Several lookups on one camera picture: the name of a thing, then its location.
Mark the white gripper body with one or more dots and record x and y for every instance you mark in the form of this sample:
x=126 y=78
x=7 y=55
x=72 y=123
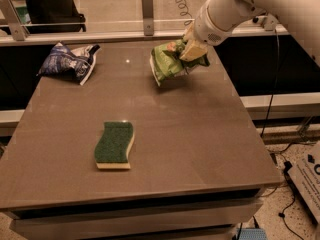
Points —
x=204 y=26

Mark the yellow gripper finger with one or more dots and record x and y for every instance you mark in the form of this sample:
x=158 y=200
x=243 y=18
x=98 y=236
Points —
x=188 y=33
x=193 y=50

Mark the green jalapeno chip bag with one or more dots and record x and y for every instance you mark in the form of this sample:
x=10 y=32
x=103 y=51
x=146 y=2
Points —
x=165 y=61

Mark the blue chip bag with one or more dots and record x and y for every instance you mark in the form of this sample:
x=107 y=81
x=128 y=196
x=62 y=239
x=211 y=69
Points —
x=62 y=59

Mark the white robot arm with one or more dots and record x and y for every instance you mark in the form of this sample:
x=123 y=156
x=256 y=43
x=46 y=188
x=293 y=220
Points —
x=216 y=20

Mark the green yellow sponge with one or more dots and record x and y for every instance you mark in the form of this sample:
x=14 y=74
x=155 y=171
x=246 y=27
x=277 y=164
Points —
x=113 y=148

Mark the brown table with drawers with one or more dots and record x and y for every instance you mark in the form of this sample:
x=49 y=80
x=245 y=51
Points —
x=196 y=161

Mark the black office chair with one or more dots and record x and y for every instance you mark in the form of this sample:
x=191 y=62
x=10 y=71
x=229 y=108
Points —
x=54 y=16

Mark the glass barrier panel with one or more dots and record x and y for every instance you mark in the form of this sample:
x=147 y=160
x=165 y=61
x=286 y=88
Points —
x=116 y=16

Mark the grey printed board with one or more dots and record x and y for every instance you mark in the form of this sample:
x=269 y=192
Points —
x=305 y=175

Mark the middle metal bracket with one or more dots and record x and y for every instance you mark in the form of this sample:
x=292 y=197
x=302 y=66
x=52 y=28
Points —
x=148 y=17

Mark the left metal bracket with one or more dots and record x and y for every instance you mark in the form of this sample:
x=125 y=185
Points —
x=17 y=30

